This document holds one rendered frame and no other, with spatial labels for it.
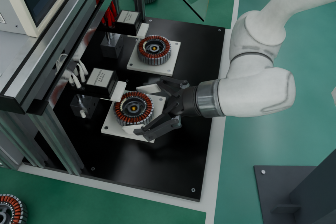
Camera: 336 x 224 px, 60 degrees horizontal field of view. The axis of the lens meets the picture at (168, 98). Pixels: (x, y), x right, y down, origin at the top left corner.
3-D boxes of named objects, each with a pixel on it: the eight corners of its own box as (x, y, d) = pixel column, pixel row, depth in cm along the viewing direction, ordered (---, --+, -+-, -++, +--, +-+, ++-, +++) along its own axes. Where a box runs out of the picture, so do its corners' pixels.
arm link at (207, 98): (232, 94, 74) (210, 97, 77) (219, 70, 69) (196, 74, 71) (228, 124, 69) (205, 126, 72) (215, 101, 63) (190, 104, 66)
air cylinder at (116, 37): (124, 44, 102) (122, 31, 97) (117, 59, 98) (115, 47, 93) (110, 41, 103) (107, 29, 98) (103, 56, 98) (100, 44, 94)
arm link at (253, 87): (230, 127, 70) (234, 83, 77) (301, 122, 62) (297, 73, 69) (214, 104, 62) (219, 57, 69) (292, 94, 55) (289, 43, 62)
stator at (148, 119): (158, 101, 86) (158, 93, 83) (148, 133, 79) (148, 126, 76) (122, 94, 87) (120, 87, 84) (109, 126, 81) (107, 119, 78)
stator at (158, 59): (172, 43, 100) (172, 34, 97) (170, 67, 94) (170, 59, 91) (139, 42, 101) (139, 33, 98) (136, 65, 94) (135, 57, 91)
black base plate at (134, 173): (224, 32, 109) (225, 27, 107) (199, 202, 72) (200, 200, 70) (105, 15, 115) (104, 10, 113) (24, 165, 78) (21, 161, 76)
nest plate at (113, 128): (166, 99, 88) (166, 97, 87) (154, 143, 79) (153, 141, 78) (118, 91, 89) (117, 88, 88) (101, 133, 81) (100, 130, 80)
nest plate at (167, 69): (180, 44, 102) (181, 42, 101) (172, 76, 93) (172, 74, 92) (139, 38, 104) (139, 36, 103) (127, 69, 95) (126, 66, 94)
